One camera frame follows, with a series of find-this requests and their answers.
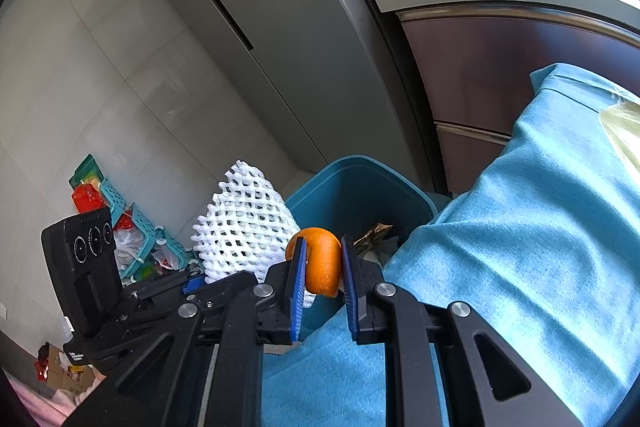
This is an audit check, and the short orange peel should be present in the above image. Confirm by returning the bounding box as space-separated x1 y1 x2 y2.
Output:
286 227 343 298

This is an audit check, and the white foam fruit net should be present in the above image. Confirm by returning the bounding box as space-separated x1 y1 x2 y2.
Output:
192 160 301 285

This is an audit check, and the blue floral tablecloth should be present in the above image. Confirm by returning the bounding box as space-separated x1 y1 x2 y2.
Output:
260 63 640 427

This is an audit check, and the blue plastic trash bin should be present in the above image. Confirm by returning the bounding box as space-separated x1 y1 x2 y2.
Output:
285 155 440 333

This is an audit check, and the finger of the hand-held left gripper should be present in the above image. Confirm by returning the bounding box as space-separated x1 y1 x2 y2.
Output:
130 273 207 304
199 270 259 308

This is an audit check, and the gold snack wrapper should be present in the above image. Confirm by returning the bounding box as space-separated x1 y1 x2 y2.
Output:
354 222 400 253

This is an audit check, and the cardboard box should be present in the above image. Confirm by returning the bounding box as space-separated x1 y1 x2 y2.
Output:
35 342 96 395

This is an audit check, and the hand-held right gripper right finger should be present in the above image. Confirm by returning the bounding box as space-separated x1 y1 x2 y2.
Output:
341 234 586 427

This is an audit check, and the red snack bag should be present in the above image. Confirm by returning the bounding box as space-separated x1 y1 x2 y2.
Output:
72 184 104 214

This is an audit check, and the green snack bag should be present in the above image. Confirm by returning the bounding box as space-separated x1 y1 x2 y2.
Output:
69 154 103 192

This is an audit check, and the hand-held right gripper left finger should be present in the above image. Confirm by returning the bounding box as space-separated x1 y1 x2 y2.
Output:
62 237 308 427

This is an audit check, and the teal plastic basket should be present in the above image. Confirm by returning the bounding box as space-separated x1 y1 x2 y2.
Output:
97 177 191 283

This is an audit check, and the brown kitchen base cabinet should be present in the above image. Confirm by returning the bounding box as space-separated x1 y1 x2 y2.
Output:
397 2 640 195

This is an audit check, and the grey refrigerator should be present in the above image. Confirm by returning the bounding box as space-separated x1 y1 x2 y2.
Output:
135 0 436 198

